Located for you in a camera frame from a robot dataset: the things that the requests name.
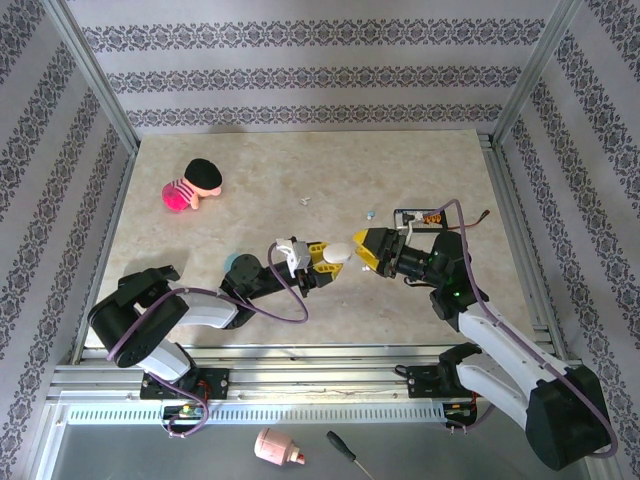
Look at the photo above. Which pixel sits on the blue earbud charging case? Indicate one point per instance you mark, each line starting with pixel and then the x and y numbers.
pixel 231 260

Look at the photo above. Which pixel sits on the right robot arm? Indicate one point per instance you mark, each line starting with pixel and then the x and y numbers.
pixel 510 350

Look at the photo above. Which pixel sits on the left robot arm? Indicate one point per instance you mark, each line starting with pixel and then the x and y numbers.
pixel 205 310

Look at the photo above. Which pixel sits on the black battery charger board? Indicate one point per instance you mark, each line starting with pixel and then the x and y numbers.
pixel 432 218

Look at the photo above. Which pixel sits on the plush doll with black hair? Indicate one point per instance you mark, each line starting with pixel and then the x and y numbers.
pixel 200 175

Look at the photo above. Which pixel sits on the small electronics board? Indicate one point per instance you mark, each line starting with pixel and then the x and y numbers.
pixel 457 412
pixel 187 411

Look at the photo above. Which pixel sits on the pink plastic bottle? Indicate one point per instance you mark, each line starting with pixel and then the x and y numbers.
pixel 272 445

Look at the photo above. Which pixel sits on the aluminium side rail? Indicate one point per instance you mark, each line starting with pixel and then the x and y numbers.
pixel 106 250
pixel 522 250

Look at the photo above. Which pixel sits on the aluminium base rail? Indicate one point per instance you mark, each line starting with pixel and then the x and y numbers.
pixel 325 375

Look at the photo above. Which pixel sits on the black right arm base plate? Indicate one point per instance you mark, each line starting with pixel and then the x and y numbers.
pixel 420 382

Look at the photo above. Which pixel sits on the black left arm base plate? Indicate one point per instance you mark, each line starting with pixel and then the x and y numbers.
pixel 217 382

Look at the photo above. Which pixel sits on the aluminium frame post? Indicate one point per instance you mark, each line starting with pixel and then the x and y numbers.
pixel 93 75
pixel 535 75

